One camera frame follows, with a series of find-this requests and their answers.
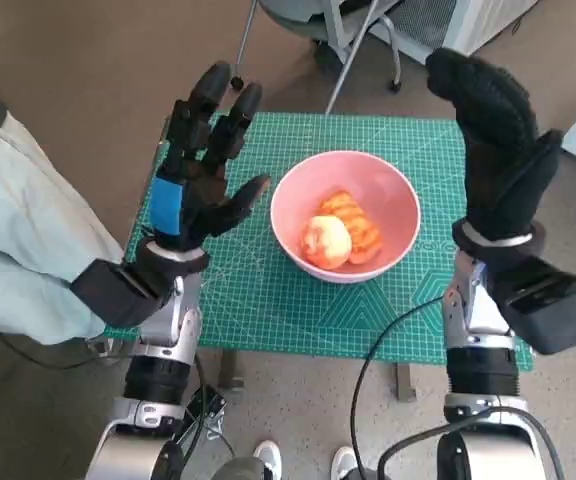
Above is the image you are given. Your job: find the grey office chair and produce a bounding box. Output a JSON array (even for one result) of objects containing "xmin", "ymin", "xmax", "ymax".
[{"xmin": 230, "ymin": 0, "xmax": 404, "ymax": 94}]

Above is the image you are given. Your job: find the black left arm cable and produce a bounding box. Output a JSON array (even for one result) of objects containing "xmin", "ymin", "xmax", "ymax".
[{"xmin": 170, "ymin": 349, "xmax": 237, "ymax": 480}]

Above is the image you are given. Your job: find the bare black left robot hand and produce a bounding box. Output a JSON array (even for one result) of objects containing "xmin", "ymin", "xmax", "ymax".
[{"xmin": 147, "ymin": 60, "xmax": 273, "ymax": 251}]

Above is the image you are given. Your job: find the black floor cable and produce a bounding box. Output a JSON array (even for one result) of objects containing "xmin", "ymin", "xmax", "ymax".
[{"xmin": 0, "ymin": 333, "xmax": 134, "ymax": 371}]

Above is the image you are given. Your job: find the white metal frame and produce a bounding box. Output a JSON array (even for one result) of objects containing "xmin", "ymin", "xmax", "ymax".
[{"xmin": 317, "ymin": 0, "xmax": 369, "ymax": 64}]

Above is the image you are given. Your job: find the black bar with metal bracket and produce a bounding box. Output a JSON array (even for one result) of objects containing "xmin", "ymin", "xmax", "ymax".
[{"xmin": 187, "ymin": 384, "xmax": 227, "ymax": 441}]

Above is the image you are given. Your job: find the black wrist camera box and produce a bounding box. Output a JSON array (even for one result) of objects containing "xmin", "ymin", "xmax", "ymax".
[
  {"xmin": 487, "ymin": 254, "xmax": 576, "ymax": 356},
  {"xmin": 70, "ymin": 258, "xmax": 172, "ymax": 329}
]

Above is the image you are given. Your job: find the thick black cable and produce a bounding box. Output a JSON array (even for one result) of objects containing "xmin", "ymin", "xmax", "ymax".
[{"xmin": 377, "ymin": 407, "xmax": 567, "ymax": 480}]

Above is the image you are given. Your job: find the pink bowl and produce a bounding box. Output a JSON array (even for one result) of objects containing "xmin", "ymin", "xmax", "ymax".
[{"xmin": 270, "ymin": 151, "xmax": 423, "ymax": 285}]

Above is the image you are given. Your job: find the white metal pole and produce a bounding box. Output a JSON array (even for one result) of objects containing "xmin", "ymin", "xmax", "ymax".
[{"xmin": 325, "ymin": 0, "xmax": 384, "ymax": 115}]

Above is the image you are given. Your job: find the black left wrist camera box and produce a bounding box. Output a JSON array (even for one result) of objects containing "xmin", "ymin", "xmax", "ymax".
[{"xmin": 70, "ymin": 258, "xmax": 172, "ymax": 329}]

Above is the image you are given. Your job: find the round toy bread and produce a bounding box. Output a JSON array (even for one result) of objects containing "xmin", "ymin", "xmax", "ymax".
[{"xmin": 301, "ymin": 214, "xmax": 353, "ymax": 270}]

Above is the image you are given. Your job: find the long braided toy bread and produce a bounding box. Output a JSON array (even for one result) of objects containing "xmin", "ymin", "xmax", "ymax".
[{"xmin": 315, "ymin": 188, "xmax": 384, "ymax": 265}]

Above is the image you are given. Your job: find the green cutting mat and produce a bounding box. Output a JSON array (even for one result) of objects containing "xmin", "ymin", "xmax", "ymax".
[{"xmin": 103, "ymin": 110, "xmax": 538, "ymax": 372}]

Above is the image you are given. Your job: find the thin black cable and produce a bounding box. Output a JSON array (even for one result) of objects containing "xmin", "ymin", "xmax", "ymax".
[{"xmin": 350, "ymin": 294, "xmax": 444, "ymax": 480}]

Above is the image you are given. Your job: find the person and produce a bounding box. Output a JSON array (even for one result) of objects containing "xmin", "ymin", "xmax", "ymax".
[{"xmin": 0, "ymin": 62, "xmax": 124, "ymax": 346}]

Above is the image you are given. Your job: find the white shoe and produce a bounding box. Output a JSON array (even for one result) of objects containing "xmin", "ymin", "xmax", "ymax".
[
  {"xmin": 331, "ymin": 446, "xmax": 362, "ymax": 480},
  {"xmin": 252, "ymin": 439, "xmax": 283, "ymax": 480}
]

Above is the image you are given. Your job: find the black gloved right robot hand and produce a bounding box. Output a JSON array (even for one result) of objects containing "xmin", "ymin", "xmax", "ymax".
[{"xmin": 425, "ymin": 48, "xmax": 564, "ymax": 246}]

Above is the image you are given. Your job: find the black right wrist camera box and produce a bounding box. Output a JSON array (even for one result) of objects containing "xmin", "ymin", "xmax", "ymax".
[{"xmin": 487, "ymin": 254, "xmax": 576, "ymax": 356}]

